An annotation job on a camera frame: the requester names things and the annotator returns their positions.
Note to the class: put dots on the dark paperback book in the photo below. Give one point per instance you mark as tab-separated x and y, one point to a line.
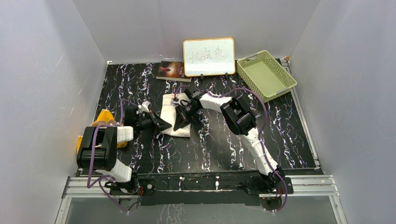
173	71

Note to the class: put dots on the green plastic basket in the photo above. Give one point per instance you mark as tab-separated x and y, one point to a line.
265	76

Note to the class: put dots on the black base frame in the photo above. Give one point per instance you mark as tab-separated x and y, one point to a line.
226	187

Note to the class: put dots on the white towel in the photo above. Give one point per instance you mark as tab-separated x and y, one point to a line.
168	114

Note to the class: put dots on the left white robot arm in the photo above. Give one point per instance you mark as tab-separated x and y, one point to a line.
98	147

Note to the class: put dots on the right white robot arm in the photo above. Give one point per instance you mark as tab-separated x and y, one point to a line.
241	121

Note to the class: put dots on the small whiteboard orange frame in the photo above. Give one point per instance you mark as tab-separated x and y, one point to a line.
209	57

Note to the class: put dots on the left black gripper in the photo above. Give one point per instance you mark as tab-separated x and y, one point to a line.
159	123

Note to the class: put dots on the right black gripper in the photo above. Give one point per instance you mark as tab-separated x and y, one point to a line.
182	118

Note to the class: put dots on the yellow bear towel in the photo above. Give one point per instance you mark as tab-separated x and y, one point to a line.
105	119

